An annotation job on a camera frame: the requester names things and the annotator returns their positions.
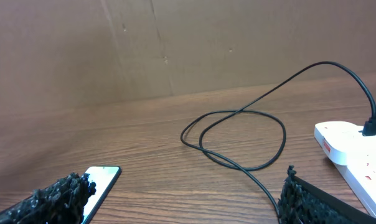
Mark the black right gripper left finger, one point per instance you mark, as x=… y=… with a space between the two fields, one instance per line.
x=60 y=203

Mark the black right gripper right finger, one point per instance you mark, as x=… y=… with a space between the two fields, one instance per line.
x=303 y=203

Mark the white power strip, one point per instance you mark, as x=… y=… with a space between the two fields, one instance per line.
x=360 y=176

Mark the white USB charger adapter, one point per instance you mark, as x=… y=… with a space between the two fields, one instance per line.
x=344 y=142

